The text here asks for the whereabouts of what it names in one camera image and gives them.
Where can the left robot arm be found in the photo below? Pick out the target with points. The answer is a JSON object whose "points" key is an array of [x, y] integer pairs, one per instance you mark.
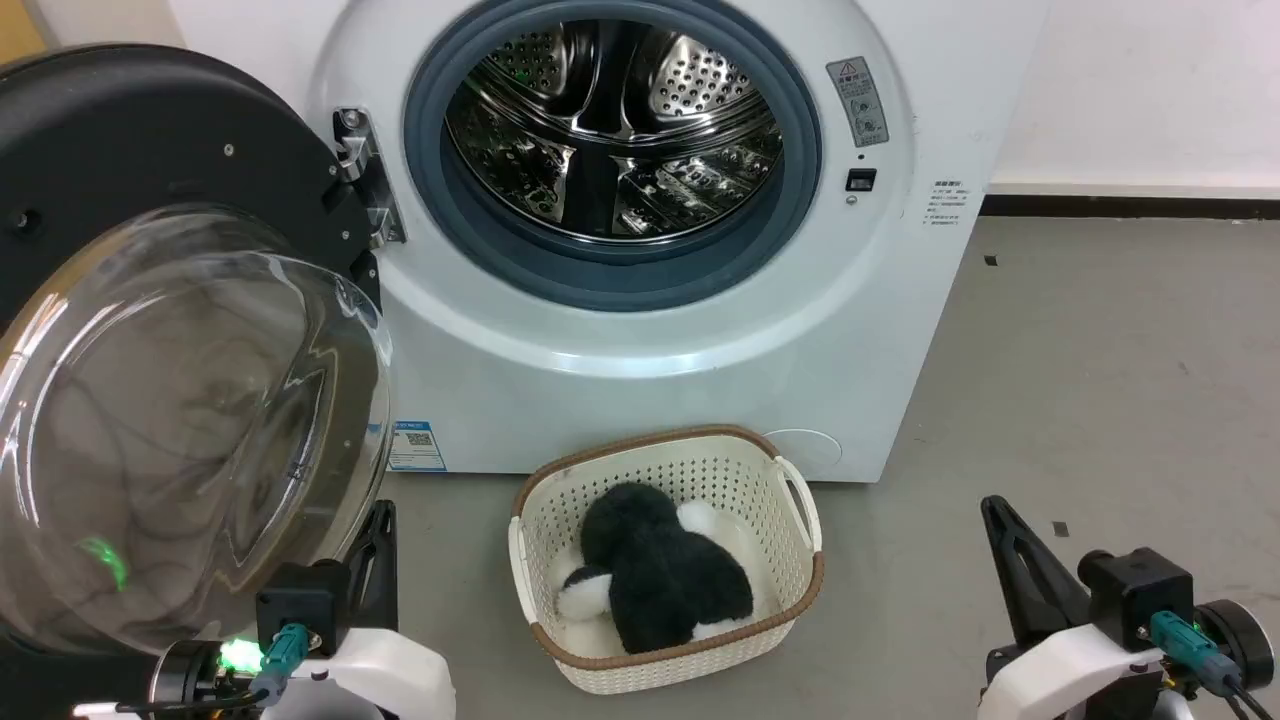
{"points": [[185, 675]]}

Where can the stainless steel washer drum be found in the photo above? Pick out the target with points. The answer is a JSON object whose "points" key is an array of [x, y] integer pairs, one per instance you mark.
{"points": [[700, 80]]}

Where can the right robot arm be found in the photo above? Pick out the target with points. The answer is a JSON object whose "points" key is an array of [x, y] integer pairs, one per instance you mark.
{"points": [[1240, 640]]}

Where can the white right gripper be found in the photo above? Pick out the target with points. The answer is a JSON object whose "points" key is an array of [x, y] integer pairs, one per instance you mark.
{"points": [[1060, 665]]}

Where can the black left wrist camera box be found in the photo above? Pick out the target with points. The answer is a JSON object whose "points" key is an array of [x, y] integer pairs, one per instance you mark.
{"points": [[300, 600]]}

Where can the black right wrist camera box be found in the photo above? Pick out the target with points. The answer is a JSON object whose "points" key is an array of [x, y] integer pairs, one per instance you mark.
{"points": [[1135, 590]]}

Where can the metal door hinge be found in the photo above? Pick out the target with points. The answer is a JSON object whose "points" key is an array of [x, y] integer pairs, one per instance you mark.
{"points": [[372, 165]]}

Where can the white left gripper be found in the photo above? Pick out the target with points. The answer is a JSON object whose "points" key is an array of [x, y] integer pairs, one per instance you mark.
{"points": [[395, 675]]}

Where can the black wall baseboard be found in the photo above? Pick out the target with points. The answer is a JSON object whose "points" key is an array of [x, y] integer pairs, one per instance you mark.
{"points": [[1130, 206]]}

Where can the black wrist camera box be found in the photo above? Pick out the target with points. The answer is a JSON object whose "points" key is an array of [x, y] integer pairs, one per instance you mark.
{"points": [[1135, 590], [300, 600]]}

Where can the black round glass washer door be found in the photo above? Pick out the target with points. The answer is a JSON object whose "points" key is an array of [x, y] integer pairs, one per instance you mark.
{"points": [[150, 130]]}

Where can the blue white energy label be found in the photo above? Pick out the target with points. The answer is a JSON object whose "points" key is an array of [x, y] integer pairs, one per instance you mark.
{"points": [[416, 447]]}

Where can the small printed text label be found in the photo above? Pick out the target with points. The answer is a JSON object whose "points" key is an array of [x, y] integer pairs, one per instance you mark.
{"points": [[944, 205]]}

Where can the black and white plush toy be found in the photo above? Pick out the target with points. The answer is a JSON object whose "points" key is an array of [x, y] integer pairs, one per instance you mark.
{"points": [[660, 580]]}

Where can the grey warning sticker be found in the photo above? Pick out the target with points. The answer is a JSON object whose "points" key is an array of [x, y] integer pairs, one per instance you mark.
{"points": [[858, 100]]}

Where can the white front-load washing machine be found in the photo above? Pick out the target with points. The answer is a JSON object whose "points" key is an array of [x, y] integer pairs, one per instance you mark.
{"points": [[650, 400]]}

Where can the cream perforated laundry basket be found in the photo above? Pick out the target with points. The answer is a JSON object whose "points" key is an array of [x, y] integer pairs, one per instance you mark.
{"points": [[560, 500]]}

